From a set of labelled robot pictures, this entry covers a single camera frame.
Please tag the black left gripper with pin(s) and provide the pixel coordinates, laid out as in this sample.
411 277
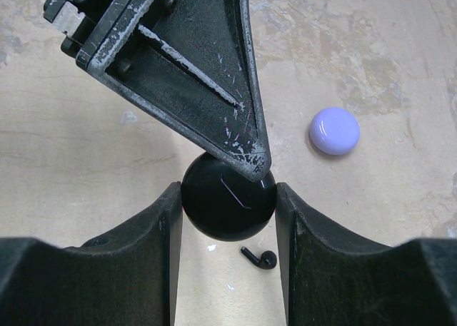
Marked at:
85 23

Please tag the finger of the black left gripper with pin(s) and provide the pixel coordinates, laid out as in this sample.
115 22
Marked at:
191 65

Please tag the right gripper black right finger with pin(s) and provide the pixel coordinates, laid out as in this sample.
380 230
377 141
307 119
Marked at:
333 276

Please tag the black earbud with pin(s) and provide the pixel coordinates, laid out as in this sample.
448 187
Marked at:
267 261

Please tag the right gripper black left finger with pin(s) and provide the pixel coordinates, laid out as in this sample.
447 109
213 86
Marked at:
126 276

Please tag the purple round earbud charging case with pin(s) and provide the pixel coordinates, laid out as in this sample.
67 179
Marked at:
334 131

